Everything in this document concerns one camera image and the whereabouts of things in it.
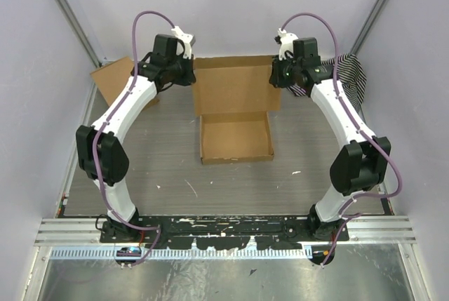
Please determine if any brown cardboard box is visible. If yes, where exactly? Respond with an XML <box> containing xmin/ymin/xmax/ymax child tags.
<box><xmin>89</xmin><ymin>55</ymin><xmax>161</xmax><ymax>109</ymax></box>
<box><xmin>192</xmin><ymin>55</ymin><xmax>281</xmax><ymax>165</ymax></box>

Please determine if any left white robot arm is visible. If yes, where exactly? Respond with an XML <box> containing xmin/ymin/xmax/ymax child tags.
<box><xmin>75</xmin><ymin>27</ymin><xmax>196</xmax><ymax>243</ymax></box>

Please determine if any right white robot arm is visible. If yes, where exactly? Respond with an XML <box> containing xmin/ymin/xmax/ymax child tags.
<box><xmin>269</xmin><ymin>31</ymin><xmax>391</xmax><ymax>241</ymax></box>

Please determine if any folded brown cardboard box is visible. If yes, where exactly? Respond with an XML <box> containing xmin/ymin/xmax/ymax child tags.
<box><xmin>89</xmin><ymin>55</ymin><xmax>161</xmax><ymax>109</ymax></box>

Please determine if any striped black white cloth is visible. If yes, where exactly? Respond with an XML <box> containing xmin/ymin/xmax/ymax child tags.
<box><xmin>290</xmin><ymin>53</ymin><xmax>368</xmax><ymax>113</ymax></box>

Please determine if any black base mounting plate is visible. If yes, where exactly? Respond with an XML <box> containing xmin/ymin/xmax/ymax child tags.
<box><xmin>95</xmin><ymin>215</ymin><xmax>343</xmax><ymax>250</ymax></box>

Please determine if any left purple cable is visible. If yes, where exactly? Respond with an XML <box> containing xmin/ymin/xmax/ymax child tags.
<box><xmin>94</xmin><ymin>10</ymin><xmax>196</xmax><ymax>268</ymax></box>

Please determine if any left aluminium corner post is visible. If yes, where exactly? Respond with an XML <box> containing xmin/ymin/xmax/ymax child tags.
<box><xmin>34</xmin><ymin>0</ymin><xmax>108</xmax><ymax>67</ymax></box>

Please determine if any aluminium corner post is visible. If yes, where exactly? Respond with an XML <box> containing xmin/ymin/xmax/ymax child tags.
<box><xmin>34</xmin><ymin>0</ymin><xmax>108</xmax><ymax>67</ymax></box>
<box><xmin>350</xmin><ymin>0</ymin><xmax>389</xmax><ymax>55</ymax></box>

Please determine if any right aluminium corner post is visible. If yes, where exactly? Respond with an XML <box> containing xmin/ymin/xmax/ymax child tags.
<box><xmin>350</xmin><ymin>0</ymin><xmax>389</xmax><ymax>55</ymax></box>

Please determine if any perforated cable duct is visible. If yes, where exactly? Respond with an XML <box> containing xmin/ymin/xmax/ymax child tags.
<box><xmin>50</xmin><ymin>246</ymin><xmax>312</xmax><ymax>260</ymax></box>

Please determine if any aluminium front rail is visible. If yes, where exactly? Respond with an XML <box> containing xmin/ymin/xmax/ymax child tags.
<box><xmin>35</xmin><ymin>215</ymin><xmax>416</xmax><ymax>246</ymax></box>

